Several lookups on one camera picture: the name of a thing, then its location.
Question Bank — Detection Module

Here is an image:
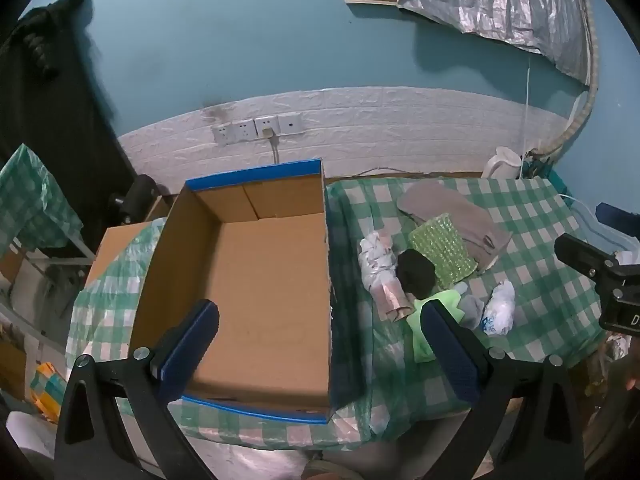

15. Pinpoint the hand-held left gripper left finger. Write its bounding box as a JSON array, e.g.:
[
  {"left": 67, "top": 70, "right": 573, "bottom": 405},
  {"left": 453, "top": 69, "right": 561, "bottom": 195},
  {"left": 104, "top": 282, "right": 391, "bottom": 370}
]
[{"left": 54, "top": 299, "right": 221, "bottom": 480}]

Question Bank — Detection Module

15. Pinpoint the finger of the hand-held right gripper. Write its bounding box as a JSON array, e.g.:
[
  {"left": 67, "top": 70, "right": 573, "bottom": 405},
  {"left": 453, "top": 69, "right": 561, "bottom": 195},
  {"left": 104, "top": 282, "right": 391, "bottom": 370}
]
[
  {"left": 554, "top": 233, "right": 621, "bottom": 282},
  {"left": 596, "top": 202, "right": 640, "bottom": 239}
]

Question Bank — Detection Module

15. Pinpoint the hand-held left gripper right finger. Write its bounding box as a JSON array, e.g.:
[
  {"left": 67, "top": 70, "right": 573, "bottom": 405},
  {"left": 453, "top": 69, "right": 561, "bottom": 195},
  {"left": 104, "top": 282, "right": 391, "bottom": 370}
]
[{"left": 420, "top": 299, "right": 586, "bottom": 480}]

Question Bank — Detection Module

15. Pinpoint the light green cloth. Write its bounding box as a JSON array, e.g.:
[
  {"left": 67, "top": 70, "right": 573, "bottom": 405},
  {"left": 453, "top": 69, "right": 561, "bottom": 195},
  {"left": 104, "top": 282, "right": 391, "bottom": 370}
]
[{"left": 406, "top": 287, "right": 463, "bottom": 363}]

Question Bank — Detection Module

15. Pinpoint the white plastic bag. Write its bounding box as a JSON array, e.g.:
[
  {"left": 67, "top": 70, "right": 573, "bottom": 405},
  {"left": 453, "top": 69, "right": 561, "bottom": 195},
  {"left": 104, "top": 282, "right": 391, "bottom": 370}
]
[{"left": 480, "top": 280, "right": 516, "bottom": 336}]

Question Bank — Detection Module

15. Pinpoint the black cloth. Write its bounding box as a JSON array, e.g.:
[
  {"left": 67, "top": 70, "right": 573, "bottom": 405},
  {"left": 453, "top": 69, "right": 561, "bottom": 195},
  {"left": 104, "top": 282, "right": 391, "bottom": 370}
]
[{"left": 396, "top": 249, "right": 437, "bottom": 297}]

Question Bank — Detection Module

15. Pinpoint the blue-rimmed cardboard box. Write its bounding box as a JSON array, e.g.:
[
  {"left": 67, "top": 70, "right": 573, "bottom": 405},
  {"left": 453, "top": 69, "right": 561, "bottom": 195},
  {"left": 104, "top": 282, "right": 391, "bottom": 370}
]
[{"left": 129, "top": 158, "right": 335, "bottom": 425}]

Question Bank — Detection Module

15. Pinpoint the grey towel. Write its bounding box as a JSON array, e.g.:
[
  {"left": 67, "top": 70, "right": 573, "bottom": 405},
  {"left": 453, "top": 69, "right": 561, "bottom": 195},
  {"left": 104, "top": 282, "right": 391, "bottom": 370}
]
[{"left": 397, "top": 180, "right": 513, "bottom": 273}]

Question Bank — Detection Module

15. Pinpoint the grey-blue sock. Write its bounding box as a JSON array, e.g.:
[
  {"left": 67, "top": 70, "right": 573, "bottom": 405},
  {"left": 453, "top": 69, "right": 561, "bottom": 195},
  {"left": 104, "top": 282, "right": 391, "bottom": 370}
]
[{"left": 452, "top": 282, "right": 485, "bottom": 330}]

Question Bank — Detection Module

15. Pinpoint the green checked tablecloth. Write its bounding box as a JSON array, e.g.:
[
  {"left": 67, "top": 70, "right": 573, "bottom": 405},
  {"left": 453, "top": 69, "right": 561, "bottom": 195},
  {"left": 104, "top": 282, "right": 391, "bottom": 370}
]
[{"left": 65, "top": 176, "right": 608, "bottom": 453}]

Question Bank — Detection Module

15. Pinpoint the pink foil packet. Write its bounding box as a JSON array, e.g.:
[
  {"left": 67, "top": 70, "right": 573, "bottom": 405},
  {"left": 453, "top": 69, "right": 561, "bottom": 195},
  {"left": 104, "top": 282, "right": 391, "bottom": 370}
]
[{"left": 372, "top": 280, "right": 416, "bottom": 323}]

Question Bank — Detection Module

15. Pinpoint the green bubble wrap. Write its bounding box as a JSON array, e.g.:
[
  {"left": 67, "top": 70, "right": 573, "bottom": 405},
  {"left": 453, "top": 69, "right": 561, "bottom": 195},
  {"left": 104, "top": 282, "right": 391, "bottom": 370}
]
[{"left": 407, "top": 213, "right": 480, "bottom": 290}]

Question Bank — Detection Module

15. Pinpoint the insulated pipe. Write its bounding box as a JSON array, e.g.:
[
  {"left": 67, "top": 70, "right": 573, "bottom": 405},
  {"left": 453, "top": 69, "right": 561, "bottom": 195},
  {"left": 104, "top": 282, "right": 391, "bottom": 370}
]
[{"left": 537, "top": 0, "right": 601, "bottom": 156}]

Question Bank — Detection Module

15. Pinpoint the plain brown cardboard box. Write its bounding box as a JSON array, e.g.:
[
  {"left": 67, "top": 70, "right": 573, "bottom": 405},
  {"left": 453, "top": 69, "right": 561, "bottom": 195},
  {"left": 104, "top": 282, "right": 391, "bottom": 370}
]
[{"left": 85, "top": 195, "right": 173, "bottom": 291}]

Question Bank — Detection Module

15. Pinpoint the white kettle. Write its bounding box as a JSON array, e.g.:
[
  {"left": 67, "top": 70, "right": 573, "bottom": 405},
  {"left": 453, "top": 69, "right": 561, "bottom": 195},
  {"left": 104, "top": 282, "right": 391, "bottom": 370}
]
[{"left": 481, "top": 146, "right": 523, "bottom": 180}]

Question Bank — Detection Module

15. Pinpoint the black cylinder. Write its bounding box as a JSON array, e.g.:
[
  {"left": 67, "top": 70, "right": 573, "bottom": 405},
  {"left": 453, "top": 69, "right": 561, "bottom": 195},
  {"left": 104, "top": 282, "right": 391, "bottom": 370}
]
[{"left": 110, "top": 174, "right": 158, "bottom": 223}]

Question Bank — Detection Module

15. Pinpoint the orange and teal package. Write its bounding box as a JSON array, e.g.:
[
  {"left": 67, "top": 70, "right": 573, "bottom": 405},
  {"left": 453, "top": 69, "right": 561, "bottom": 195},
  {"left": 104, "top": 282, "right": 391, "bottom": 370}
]
[{"left": 30, "top": 362, "right": 68, "bottom": 423}]

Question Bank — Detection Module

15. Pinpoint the green checked side cloth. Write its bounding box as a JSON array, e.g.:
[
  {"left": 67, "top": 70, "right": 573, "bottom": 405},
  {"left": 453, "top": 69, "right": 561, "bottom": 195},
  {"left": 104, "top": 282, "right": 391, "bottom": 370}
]
[{"left": 0, "top": 144, "right": 83, "bottom": 251}]

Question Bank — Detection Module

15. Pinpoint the silver tarp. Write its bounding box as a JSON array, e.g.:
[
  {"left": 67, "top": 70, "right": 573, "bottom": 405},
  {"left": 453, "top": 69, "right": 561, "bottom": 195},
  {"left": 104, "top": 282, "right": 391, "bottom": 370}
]
[{"left": 397, "top": 0, "right": 593, "bottom": 86}]

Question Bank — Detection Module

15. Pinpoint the black curtain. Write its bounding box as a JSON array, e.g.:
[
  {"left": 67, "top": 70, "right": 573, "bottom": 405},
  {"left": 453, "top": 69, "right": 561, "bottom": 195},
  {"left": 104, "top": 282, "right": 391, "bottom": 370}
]
[{"left": 0, "top": 0, "right": 138, "bottom": 251}]

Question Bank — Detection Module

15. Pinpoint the white hanging cord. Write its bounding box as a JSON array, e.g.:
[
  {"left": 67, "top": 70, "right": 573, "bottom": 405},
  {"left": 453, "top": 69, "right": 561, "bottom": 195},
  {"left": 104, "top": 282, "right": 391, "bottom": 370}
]
[{"left": 520, "top": 57, "right": 532, "bottom": 181}]

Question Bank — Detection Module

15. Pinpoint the white metal table frame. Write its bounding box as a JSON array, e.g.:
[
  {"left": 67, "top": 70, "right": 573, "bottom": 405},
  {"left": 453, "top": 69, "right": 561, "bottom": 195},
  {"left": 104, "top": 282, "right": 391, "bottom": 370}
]
[{"left": 15, "top": 230, "right": 98, "bottom": 273}]

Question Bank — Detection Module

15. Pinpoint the grey plug with cable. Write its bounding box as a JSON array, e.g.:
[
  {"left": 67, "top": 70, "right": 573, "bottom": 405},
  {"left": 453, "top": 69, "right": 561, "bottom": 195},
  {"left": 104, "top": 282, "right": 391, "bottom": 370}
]
[{"left": 262, "top": 128, "right": 281, "bottom": 165}]

